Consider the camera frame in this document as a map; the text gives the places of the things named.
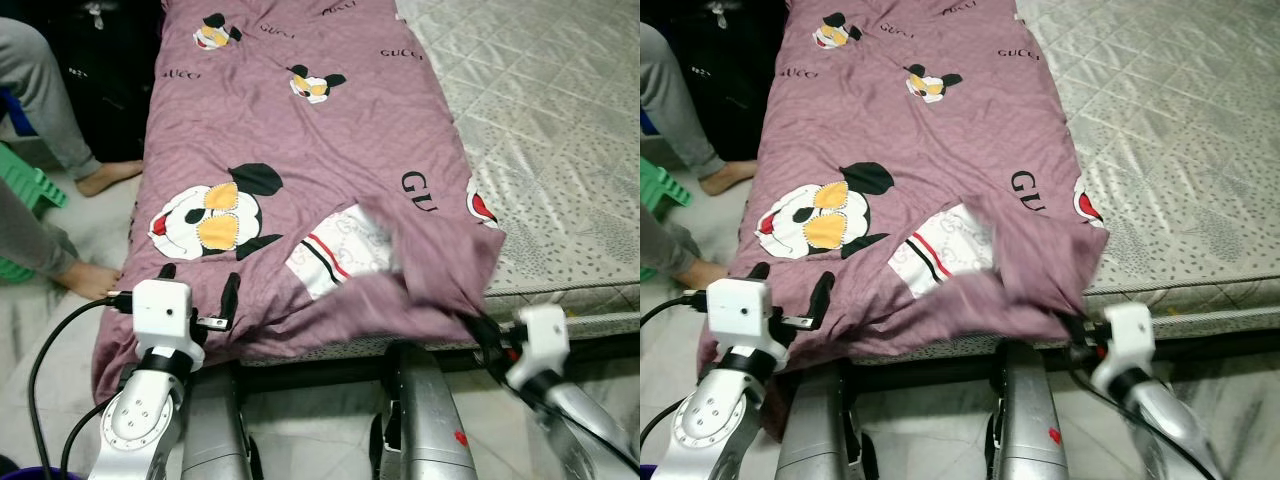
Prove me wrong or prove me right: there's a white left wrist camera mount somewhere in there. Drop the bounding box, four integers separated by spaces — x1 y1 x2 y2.
130 280 207 353
705 278 787 353

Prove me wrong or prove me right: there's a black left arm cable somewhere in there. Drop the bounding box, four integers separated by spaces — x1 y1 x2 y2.
28 292 136 477
640 290 713 477

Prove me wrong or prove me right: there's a silver robot leg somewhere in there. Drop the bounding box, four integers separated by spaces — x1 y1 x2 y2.
370 340 479 480
775 365 883 480
985 340 1073 480
180 365 263 480

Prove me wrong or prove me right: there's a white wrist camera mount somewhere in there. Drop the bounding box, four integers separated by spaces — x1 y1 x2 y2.
705 278 787 353
130 280 207 353
1090 303 1157 389
505 303 571 389

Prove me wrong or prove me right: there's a dark bed base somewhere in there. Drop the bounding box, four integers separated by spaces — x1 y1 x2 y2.
235 332 641 393
850 328 1280 389

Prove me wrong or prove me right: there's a green plastic stool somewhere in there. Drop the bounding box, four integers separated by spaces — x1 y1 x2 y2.
0 140 69 281
640 158 685 281

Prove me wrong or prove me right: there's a person in grey trousers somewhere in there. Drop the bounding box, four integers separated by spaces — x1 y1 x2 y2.
0 18 146 301
640 22 761 293

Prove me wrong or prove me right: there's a grey quilted mattress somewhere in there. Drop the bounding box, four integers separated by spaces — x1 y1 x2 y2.
1015 0 1280 339
240 0 641 356

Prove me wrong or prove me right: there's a purple cartoon print blanket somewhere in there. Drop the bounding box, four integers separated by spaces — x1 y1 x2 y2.
90 0 506 403
695 0 1111 383

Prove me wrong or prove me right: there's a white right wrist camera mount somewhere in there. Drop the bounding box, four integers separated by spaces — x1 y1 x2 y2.
1090 303 1157 389
505 303 571 389

